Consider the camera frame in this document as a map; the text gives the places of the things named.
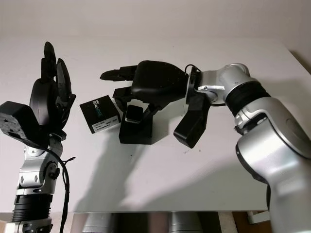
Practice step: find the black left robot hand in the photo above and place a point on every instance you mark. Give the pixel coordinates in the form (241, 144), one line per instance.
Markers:
(41, 102)

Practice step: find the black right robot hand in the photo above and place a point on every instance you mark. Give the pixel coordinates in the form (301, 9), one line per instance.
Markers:
(160, 80)

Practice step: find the small silver camera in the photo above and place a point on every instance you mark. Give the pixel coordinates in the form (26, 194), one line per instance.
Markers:
(133, 114)

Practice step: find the black printed box lid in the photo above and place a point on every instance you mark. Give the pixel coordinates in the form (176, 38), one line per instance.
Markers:
(97, 109)

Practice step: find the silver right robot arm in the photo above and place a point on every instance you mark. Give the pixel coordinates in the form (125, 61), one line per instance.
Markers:
(267, 136)

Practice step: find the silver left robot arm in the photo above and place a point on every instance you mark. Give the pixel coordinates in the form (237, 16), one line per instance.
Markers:
(31, 172)

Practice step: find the black foam-lined box base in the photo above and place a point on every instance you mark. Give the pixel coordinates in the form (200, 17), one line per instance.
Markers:
(136, 136)

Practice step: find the silver robot leg cylinder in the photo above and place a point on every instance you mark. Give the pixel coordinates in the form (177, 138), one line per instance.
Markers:
(97, 224)
(184, 223)

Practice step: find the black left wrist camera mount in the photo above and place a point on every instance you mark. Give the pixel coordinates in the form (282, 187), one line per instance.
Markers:
(19, 119)

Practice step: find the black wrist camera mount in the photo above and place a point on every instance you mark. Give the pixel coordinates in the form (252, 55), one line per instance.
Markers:
(192, 131)
(19, 119)

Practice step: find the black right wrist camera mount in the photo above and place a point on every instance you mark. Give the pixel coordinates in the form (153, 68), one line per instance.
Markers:
(192, 131)

